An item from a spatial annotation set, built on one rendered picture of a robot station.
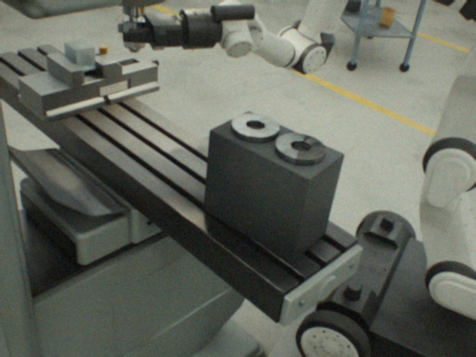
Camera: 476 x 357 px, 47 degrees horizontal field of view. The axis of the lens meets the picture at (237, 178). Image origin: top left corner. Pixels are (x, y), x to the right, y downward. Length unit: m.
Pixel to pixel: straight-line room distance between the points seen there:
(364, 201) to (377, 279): 1.39
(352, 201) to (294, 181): 2.05
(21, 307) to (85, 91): 0.57
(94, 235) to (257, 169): 0.44
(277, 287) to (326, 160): 0.24
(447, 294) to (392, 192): 1.64
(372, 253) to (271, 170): 0.83
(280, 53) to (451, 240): 0.64
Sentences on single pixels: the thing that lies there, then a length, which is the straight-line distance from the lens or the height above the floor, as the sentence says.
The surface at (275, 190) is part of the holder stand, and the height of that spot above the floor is 1.12.
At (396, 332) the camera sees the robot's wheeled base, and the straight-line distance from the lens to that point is 1.54.
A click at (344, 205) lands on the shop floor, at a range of 2.91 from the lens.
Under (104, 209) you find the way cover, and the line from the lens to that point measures 1.20.
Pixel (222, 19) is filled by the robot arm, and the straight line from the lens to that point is 1.24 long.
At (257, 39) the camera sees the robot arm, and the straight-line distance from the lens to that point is 1.35.
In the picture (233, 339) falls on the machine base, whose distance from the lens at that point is 1.90.
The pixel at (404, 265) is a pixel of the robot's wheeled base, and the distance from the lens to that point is 1.75.
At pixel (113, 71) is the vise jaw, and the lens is 1.46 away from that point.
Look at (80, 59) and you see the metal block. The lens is 1.44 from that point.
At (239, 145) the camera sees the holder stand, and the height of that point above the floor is 1.17.
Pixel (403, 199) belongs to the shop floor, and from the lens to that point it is 3.09.
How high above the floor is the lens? 1.66
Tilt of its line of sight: 34 degrees down
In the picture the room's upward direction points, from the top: 7 degrees clockwise
